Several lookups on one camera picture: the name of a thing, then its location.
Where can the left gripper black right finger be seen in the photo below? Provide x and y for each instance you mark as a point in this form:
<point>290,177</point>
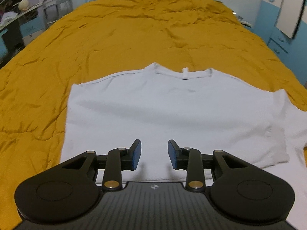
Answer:
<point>236,189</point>

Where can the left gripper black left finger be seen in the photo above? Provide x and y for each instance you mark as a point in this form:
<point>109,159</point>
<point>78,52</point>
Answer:
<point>73,188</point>

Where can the white t-shirt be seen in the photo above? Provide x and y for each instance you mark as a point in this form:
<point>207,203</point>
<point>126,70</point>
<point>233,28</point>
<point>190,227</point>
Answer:
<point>205,110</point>

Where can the mustard yellow bed cover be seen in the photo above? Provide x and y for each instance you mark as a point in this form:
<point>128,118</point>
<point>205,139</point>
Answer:
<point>108,36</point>

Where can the blue and white wardrobe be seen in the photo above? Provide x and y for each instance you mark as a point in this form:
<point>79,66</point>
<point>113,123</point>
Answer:
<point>282,26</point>

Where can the desk shelf unit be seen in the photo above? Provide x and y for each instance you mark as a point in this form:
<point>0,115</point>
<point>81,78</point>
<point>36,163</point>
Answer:
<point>19,28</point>

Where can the grey chair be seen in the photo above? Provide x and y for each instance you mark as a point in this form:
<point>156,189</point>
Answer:
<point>53,10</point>

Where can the cream round ball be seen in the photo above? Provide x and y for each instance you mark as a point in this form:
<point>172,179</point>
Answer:
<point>23,5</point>

